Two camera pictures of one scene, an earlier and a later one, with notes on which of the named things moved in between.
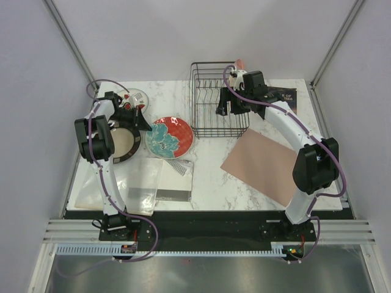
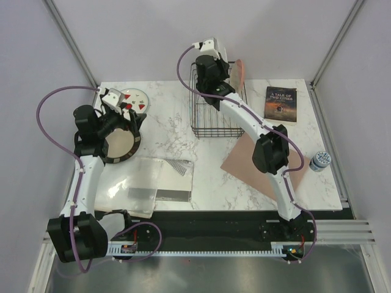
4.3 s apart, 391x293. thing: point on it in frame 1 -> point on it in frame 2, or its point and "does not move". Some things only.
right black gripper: x=226 y=94 -> x=223 y=66
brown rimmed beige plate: x=126 y=140 does not move
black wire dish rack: x=206 y=81 does not move
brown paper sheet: x=264 y=165 does not move
